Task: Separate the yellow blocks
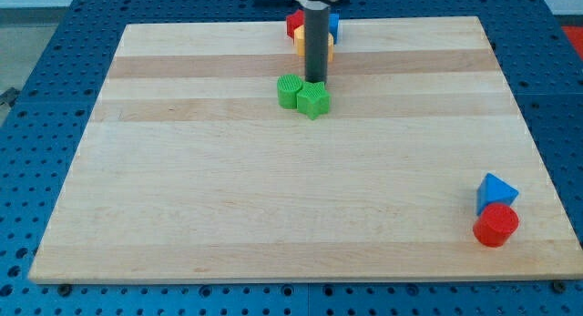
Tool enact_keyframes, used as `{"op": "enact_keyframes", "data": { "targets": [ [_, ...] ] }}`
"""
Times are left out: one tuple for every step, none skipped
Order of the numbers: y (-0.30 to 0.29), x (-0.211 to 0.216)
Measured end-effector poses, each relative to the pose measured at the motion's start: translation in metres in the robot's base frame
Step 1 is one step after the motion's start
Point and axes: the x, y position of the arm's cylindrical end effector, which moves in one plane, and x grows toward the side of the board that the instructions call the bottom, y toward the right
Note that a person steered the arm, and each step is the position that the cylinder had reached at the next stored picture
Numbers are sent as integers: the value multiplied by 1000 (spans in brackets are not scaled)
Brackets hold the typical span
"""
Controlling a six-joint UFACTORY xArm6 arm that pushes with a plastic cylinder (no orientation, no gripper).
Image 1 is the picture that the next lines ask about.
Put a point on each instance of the red block at back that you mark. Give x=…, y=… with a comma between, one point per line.
x=293, y=21

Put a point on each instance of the yellow block left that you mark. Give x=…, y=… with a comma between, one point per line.
x=299, y=40

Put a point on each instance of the red object at right edge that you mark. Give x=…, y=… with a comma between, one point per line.
x=574, y=34

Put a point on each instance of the red cylinder block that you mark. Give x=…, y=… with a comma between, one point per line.
x=495, y=225

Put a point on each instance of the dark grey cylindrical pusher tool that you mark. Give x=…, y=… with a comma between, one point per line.
x=316, y=34

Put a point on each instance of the green cylinder block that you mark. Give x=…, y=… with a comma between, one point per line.
x=288, y=86

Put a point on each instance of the yellow block right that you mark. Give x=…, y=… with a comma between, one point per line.
x=330, y=48

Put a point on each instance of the green star block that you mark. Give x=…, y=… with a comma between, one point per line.
x=313, y=100

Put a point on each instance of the yellow block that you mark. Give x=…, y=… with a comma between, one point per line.
x=299, y=40
x=330, y=48

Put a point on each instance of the blue block at back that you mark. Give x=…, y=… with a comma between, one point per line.
x=334, y=20

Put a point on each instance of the wooden board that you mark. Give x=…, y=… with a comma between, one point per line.
x=189, y=171

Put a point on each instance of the blue triangle block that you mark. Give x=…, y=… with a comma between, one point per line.
x=493, y=189

